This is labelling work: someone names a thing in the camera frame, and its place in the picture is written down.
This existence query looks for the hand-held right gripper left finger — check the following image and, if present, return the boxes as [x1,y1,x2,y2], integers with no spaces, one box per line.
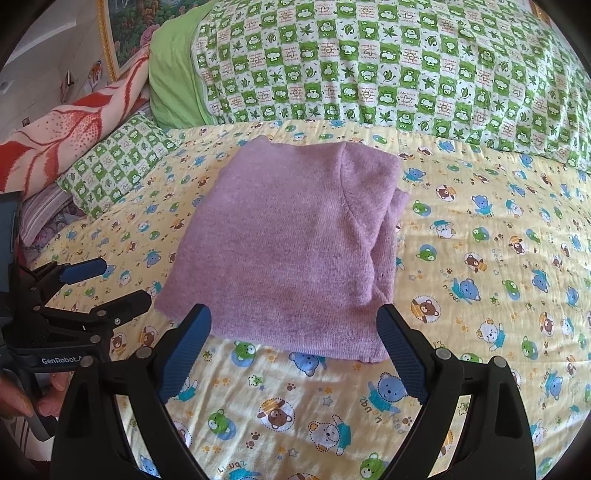
[50,303,213,480]

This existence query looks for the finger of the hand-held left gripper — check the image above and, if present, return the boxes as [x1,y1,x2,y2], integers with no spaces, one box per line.
[28,290,153,344]
[14,257,108,301]

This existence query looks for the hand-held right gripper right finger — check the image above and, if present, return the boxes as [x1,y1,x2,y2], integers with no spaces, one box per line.
[376,303,539,480]

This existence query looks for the purple knit sweater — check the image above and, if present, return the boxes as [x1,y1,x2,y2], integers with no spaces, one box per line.
[154,135,411,364]

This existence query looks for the person's left hand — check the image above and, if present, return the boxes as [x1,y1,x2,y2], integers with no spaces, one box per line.
[0,369,75,421]

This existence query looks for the purple striped cloth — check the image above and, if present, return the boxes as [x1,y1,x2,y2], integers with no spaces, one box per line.
[16,187,88,247]

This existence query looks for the yellow bear print bedsheet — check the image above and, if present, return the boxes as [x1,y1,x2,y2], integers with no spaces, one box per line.
[25,119,591,480]

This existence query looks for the green checkered pillow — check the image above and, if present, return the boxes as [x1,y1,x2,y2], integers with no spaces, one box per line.
[56,113,183,220]

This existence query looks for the red and white floral blanket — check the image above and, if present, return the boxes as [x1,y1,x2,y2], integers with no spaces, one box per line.
[0,58,153,199]

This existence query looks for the plain green pillow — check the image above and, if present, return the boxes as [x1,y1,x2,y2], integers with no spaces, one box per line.
[148,0,218,130]

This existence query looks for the gold framed painting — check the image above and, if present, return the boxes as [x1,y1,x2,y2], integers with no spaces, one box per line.
[99,0,218,81]

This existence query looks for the green checkered quilt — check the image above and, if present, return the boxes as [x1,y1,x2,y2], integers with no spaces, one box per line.
[191,0,591,171]

